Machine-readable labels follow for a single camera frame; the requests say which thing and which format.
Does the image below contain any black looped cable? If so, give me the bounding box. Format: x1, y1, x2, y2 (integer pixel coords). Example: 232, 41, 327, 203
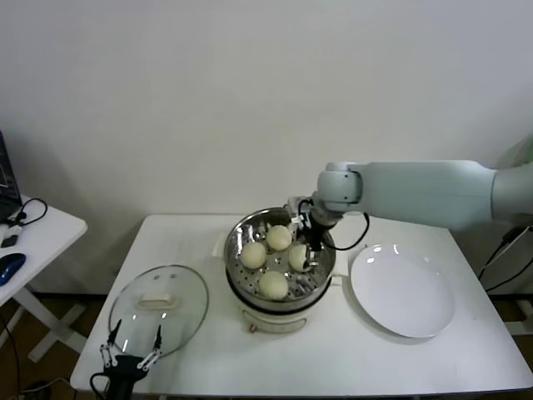
7, 197, 48, 228

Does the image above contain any perforated steel steamer basket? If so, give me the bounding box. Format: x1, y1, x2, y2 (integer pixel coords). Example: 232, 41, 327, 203
223, 207, 336, 305

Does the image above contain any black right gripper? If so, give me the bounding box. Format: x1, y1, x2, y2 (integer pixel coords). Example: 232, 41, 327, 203
303, 214, 331, 272

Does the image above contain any white floor cable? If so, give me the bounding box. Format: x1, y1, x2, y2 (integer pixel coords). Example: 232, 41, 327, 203
24, 377, 72, 395

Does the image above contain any blue computer mouse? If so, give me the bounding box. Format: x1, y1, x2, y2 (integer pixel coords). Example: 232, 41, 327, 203
0, 252, 27, 286

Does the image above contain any black wall power cable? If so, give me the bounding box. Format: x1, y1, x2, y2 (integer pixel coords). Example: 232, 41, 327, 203
477, 227, 533, 293

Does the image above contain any white steamed baozi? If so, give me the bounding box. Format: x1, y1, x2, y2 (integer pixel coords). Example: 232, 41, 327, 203
257, 269, 289, 300
240, 241, 267, 270
288, 244, 311, 271
266, 224, 293, 251

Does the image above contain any dark laptop computer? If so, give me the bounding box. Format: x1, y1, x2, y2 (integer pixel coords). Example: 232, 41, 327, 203
0, 131, 22, 222

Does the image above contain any white electric cooking pot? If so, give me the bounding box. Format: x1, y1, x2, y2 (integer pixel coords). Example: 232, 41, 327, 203
212, 232, 349, 334

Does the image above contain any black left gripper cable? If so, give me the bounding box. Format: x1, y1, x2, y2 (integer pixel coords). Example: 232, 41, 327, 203
90, 372, 112, 398

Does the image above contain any wooden floor frame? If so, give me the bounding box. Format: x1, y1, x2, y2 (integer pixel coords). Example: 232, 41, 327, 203
515, 297, 533, 337

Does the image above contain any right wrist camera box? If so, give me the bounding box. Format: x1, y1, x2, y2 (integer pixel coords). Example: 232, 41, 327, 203
286, 195, 313, 229

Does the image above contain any black floor cable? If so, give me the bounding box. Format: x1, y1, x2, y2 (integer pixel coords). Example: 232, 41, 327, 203
0, 312, 21, 395

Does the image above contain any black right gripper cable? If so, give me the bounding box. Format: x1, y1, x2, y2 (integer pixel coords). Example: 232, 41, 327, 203
331, 212, 371, 252

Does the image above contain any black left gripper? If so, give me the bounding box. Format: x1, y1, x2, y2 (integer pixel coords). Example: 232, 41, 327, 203
98, 319, 163, 400

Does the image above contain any large white plate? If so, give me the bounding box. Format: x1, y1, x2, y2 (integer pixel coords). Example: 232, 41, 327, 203
349, 243, 456, 339

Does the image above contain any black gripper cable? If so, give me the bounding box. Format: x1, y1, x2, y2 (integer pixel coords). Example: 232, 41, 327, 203
90, 372, 112, 398
331, 212, 371, 252

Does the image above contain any round glass pot lid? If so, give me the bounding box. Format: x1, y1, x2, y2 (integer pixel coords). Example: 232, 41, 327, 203
107, 264, 209, 358

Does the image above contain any white folding side table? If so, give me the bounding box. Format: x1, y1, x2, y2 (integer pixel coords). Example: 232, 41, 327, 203
0, 194, 88, 363

